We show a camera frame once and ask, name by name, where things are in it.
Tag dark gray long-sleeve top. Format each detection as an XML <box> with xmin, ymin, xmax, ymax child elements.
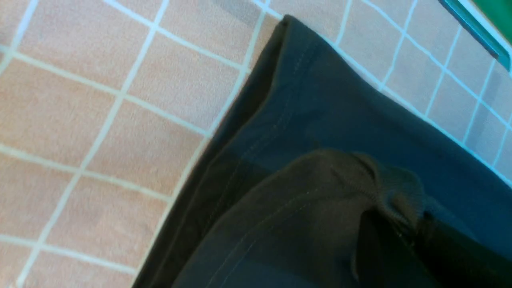
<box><xmin>133</xmin><ymin>15</ymin><xmax>511</xmax><ymax>288</ymax></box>

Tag pink checkered tablecloth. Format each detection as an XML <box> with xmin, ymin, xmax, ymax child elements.
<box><xmin>0</xmin><ymin>0</ymin><xmax>511</xmax><ymax>288</ymax></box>

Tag green backdrop cloth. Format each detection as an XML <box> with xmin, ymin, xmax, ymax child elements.
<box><xmin>472</xmin><ymin>0</ymin><xmax>512</xmax><ymax>43</ymax></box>

